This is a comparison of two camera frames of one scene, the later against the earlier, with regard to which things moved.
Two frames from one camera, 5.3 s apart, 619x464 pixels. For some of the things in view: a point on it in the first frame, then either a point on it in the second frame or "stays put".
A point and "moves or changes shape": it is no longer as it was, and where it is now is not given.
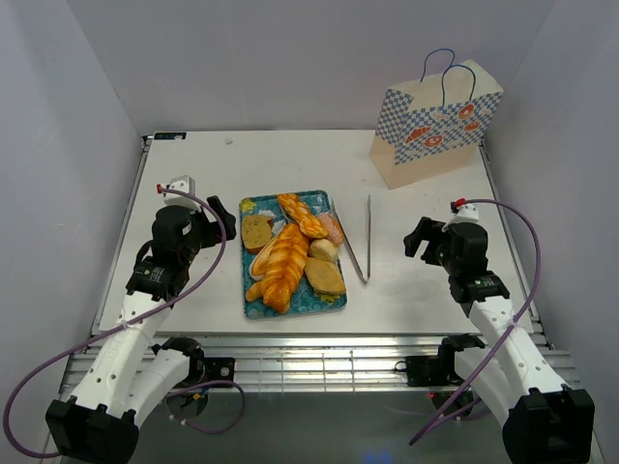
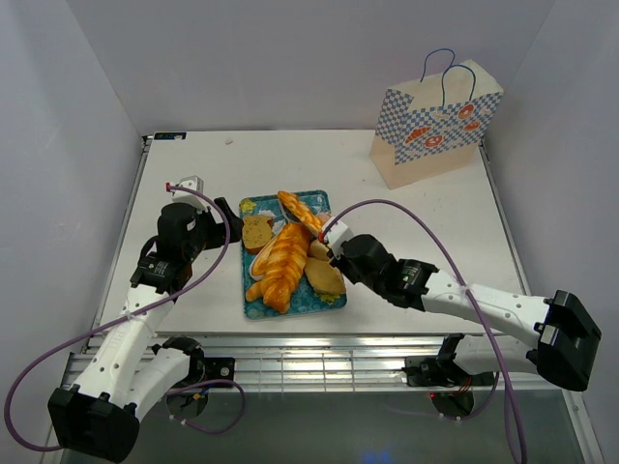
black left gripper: x=214 y=229 stays put
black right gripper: x=438 y=230 → x=340 y=265
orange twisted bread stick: x=298 y=211 moves or changes shape
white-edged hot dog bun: x=260 y=265 stays put
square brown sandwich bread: x=324 y=275 stays put
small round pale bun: x=323 y=249 stays put
